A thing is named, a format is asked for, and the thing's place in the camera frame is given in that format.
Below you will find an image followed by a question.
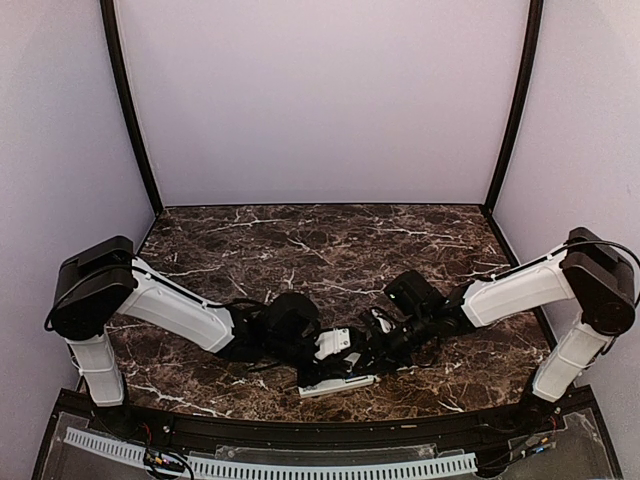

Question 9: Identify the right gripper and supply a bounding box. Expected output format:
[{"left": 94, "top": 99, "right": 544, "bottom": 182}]
[{"left": 353, "top": 310, "right": 434, "bottom": 376}]

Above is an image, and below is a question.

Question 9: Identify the white remote control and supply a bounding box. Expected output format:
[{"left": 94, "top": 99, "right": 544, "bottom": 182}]
[{"left": 298, "top": 375, "right": 377, "bottom": 398}]

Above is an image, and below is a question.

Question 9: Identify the white battery cover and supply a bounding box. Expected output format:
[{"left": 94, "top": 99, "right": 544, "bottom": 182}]
[{"left": 344, "top": 352, "right": 361, "bottom": 366}]

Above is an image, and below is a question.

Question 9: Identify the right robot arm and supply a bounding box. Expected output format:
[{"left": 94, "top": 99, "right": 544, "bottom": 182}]
[{"left": 354, "top": 227, "right": 639, "bottom": 434}]

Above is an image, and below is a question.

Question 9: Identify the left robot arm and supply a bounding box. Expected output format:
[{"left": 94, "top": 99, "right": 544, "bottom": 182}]
[{"left": 44, "top": 236, "right": 375, "bottom": 436}]

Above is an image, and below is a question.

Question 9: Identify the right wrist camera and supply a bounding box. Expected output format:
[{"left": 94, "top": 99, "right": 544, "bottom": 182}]
[{"left": 359, "top": 307, "right": 397, "bottom": 335}]

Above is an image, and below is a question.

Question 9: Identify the grey slotted cable duct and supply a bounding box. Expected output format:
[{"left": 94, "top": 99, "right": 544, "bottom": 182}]
[{"left": 64, "top": 427, "right": 478, "bottom": 480}]

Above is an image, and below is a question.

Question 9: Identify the black curved table rail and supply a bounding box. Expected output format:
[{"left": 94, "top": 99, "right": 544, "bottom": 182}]
[{"left": 91, "top": 405, "right": 565, "bottom": 457}]

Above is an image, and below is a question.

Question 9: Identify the right black frame post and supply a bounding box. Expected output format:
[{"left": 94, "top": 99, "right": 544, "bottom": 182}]
[{"left": 483, "top": 0, "right": 544, "bottom": 216}]

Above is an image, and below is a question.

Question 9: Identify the black frame post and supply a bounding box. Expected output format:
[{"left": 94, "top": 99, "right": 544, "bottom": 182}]
[
  {"left": 483, "top": 0, "right": 544, "bottom": 216},
  {"left": 99, "top": 0, "right": 164, "bottom": 217}
]

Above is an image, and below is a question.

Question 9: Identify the left black frame post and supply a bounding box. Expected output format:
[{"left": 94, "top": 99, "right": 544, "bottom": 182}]
[{"left": 99, "top": 0, "right": 164, "bottom": 217}]

